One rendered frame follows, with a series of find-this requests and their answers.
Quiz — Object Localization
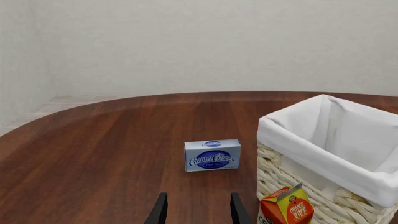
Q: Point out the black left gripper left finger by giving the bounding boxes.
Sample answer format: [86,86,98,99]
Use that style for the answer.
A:
[144,192,169,224]

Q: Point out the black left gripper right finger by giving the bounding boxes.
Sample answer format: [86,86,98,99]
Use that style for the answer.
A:
[230,192,254,224]

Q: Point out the woven basket with white liner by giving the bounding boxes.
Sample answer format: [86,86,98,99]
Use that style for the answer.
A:
[256,93,398,224]

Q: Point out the orange juice carton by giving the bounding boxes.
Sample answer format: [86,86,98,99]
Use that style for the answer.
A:
[256,182,315,224]

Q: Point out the blue cream cheese box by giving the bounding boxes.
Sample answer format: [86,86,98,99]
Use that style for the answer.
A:
[183,138,242,173]

